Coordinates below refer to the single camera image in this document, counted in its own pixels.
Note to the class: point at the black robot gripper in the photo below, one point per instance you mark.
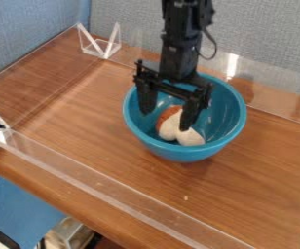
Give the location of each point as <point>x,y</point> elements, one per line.
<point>173,76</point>

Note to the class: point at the plush brown white mushroom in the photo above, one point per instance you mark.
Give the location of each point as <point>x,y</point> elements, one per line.
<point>168,128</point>

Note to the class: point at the blue plastic bowl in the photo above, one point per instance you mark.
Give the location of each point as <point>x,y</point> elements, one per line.
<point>220,123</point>

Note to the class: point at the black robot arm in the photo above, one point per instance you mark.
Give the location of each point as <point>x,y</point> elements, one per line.
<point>187,18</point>

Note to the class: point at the clear acrylic back barrier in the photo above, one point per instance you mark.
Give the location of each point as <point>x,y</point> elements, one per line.
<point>270,87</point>

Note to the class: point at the clear acrylic barrier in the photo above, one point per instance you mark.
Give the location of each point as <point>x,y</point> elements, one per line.
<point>270,87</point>
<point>143,207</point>

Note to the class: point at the clear acrylic front barrier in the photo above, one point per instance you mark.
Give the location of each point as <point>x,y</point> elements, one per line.
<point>143,207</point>

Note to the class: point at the grey metal box below table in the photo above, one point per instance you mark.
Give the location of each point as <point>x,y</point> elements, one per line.
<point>71,234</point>

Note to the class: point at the clear acrylic corner bracket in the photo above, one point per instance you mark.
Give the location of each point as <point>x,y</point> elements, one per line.
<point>96,46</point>

